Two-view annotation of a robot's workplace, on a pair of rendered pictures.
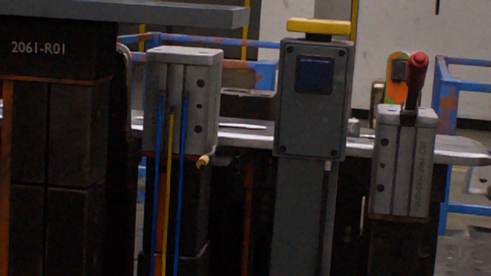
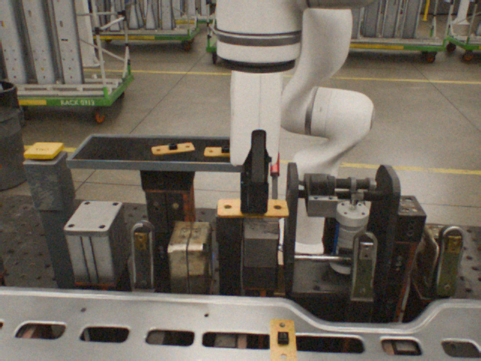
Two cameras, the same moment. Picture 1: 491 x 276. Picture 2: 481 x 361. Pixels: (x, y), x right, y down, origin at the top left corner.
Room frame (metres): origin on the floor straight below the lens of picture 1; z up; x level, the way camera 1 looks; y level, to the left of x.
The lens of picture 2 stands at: (1.79, 0.28, 1.52)
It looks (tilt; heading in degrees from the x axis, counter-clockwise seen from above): 27 degrees down; 176
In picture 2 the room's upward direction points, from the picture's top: straight up
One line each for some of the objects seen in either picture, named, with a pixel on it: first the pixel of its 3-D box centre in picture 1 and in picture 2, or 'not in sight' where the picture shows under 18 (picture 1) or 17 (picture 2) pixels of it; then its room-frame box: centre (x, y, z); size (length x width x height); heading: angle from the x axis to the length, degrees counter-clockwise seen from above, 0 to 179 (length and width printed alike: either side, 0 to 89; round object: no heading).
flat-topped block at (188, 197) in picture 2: (52, 230); (174, 244); (0.97, 0.19, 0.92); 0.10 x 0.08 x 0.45; 83
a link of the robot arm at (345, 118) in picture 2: not in sight; (331, 137); (0.81, 0.58, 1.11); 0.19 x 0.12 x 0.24; 67
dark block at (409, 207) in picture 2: not in sight; (388, 292); (1.15, 0.63, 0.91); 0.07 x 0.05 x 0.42; 173
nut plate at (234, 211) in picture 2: not in sight; (252, 204); (1.34, 0.33, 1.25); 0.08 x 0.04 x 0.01; 87
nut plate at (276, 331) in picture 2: not in sight; (282, 338); (1.33, 0.38, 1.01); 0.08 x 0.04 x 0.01; 173
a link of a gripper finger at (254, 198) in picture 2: not in sight; (255, 192); (1.37, 0.33, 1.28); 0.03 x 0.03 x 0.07; 87
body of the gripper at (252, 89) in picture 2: not in sight; (256, 104); (1.34, 0.33, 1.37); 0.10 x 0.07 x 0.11; 177
